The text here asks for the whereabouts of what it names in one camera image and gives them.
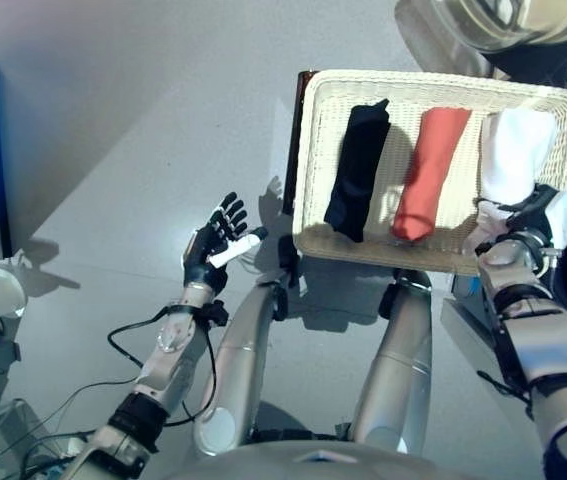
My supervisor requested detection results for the round glass washer door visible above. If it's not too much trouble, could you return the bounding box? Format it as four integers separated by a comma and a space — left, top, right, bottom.
395, 0, 567, 81

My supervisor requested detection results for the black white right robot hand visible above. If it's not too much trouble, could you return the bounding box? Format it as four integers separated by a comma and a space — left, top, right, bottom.
505, 182, 567, 250

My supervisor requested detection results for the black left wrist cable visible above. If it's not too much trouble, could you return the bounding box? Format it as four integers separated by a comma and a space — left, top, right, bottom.
107, 304, 224, 429

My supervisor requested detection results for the silver left robot leg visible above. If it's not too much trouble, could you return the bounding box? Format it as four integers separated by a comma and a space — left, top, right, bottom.
192, 234, 304, 459

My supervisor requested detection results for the silver right robot leg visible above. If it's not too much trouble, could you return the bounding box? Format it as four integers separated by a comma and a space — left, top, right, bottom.
350, 269, 434, 456

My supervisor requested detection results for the silver robot torso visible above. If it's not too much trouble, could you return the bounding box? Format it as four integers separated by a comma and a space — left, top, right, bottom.
207, 439, 469, 480

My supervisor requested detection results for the dark brown stool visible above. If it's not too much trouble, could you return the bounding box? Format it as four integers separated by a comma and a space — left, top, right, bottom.
282, 70, 314, 217

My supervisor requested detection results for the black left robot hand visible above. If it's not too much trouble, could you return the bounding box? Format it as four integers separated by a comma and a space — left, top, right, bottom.
181, 191, 269, 295

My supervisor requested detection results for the silver robot leg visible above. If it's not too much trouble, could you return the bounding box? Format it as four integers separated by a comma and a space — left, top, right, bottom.
192, 234, 304, 459
350, 269, 434, 456

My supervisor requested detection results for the red cloth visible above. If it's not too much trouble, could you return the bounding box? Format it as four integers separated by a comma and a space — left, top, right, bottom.
391, 107, 473, 241

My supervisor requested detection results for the black cloth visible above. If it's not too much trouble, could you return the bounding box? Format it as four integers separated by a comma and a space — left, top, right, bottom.
322, 98, 392, 245

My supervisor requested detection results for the white wicker basket tray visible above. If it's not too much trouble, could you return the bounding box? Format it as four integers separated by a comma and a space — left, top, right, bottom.
290, 69, 567, 277

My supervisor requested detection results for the white cloth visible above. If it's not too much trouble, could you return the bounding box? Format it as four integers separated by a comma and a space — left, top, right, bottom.
462, 108, 559, 256

